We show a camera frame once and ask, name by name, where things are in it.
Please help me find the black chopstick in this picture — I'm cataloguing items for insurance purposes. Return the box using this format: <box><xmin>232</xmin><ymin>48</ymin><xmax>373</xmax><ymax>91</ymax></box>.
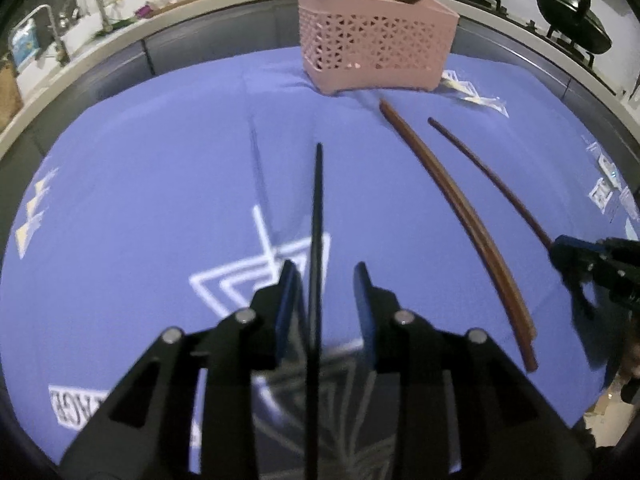
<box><xmin>303</xmin><ymin>142</ymin><xmax>325</xmax><ymax>480</ymax></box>

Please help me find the pink perforated utensil basket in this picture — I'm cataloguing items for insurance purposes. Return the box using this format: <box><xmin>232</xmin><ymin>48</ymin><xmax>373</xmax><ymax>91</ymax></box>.
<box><xmin>297</xmin><ymin>0</ymin><xmax>460</xmax><ymax>95</ymax></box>

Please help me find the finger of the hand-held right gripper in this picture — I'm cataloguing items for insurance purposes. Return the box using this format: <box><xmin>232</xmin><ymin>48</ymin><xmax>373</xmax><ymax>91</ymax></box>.
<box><xmin>597</xmin><ymin>237</ymin><xmax>640</xmax><ymax>312</ymax></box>
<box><xmin>549</xmin><ymin>236</ymin><xmax>608</xmax><ymax>287</ymax></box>

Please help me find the black wok with metal lid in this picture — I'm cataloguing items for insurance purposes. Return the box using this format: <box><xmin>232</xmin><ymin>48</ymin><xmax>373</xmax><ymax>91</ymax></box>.
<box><xmin>535</xmin><ymin>0</ymin><xmax>614</xmax><ymax>57</ymax></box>

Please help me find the thin dark brown chopstick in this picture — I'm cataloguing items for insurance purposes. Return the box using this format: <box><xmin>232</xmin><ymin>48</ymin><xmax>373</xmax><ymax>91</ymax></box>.
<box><xmin>427</xmin><ymin>117</ymin><xmax>556</xmax><ymax>252</ymax></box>

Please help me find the metal faucet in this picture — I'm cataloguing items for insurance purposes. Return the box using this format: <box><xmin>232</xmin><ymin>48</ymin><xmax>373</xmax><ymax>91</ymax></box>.
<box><xmin>62</xmin><ymin>0</ymin><xmax>115</xmax><ymax>32</ymax></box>
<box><xmin>29</xmin><ymin>4</ymin><xmax>70</xmax><ymax>65</ymax></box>

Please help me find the black gas stove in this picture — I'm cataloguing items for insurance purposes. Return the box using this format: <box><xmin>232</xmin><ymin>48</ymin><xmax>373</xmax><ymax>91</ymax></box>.
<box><xmin>450</xmin><ymin>0</ymin><xmax>620</xmax><ymax>97</ymax></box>

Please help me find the small wooden cutting board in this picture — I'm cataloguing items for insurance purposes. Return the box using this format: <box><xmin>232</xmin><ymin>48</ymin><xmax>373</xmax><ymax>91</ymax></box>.
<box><xmin>0</xmin><ymin>57</ymin><xmax>24</xmax><ymax>132</ymax></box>

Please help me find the blue printed tablecloth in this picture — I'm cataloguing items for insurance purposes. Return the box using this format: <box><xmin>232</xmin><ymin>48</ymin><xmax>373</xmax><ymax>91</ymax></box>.
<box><xmin>0</xmin><ymin>42</ymin><xmax>640</xmax><ymax>477</ymax></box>

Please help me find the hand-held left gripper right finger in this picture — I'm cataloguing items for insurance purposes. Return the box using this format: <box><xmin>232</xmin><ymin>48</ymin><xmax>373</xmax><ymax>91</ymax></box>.
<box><xmin>352</xmin><ymin>261</ymin><xmax>592</xmax><ymax>480</ymax></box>

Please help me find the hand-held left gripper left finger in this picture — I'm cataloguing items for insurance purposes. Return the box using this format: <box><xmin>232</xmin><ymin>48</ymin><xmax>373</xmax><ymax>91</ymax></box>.
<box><xmin>60</xmin><ymin>260</ymin><xmax>307</xmax><ymax>480</ymax></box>

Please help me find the white blue-label container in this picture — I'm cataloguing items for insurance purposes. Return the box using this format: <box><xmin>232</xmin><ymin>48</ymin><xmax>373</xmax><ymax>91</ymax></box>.
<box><xmin>9</xmin><ymin>18</ymin><xmax>42</xmax><ymax>69</ymax></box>

